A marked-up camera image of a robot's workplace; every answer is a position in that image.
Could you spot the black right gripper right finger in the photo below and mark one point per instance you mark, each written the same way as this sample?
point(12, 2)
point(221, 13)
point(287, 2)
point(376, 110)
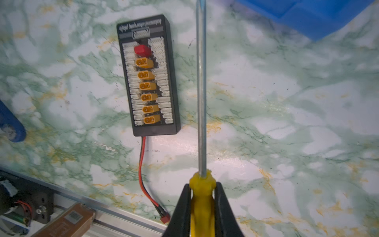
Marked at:
point(225, 222)

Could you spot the black parallel charging board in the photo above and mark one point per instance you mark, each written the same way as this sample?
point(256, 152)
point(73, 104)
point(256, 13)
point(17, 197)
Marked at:
point(149, 72)

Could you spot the blue plastic bin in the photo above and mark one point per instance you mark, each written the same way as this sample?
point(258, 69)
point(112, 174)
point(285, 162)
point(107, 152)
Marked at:
point(313, 19)

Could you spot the brown cardboard box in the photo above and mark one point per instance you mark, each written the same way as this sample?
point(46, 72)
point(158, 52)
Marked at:
point(73, 222)

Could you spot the yellow handled screwdriver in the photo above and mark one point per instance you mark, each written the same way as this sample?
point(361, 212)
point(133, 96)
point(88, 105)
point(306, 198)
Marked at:
point(202, 183)

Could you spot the black bracket with wires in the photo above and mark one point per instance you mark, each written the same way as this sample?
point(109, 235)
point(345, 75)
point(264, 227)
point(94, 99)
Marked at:
point(26, 201)

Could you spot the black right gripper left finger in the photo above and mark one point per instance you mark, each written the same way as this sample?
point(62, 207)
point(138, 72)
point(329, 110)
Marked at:
point(179, 225)

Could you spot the aluminium table edge rail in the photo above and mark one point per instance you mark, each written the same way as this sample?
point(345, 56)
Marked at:
point(109, 221)

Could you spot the blue cylindrical object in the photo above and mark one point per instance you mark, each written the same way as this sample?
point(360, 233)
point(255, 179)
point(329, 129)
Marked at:
point(11, 126)

